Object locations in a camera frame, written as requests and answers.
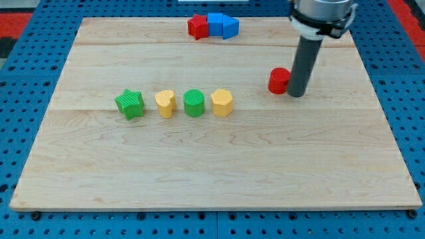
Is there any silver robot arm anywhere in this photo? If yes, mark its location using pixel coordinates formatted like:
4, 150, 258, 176
290, 0, 358, 40

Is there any green star block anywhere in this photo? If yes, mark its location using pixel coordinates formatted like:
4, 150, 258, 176
115, 89, 144, 120

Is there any red star block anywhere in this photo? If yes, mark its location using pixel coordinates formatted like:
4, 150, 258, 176
187, 14, 209, 40

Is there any yellow hexagon block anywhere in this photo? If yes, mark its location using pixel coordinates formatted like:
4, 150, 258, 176
211, 89, 234, 117

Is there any green cylinder block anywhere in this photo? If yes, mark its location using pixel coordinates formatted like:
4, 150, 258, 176
183, 89, 205, 118

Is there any yellow heart block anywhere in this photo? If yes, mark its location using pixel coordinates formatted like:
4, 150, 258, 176
155, 90, 177, 118

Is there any red cylinder block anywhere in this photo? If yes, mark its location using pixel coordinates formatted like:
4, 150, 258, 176
268, 68, 291, 94

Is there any blue triangle block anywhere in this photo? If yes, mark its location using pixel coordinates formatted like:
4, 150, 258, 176
222, 15, 240, 39

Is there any blue cube block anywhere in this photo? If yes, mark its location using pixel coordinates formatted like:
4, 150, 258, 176
207, 13, 223, 37

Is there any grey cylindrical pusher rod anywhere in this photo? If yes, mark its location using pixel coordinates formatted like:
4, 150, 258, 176
287, 36, 323, 98

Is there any wooden board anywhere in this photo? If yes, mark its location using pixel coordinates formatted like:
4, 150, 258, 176
10, 17, 422, 212

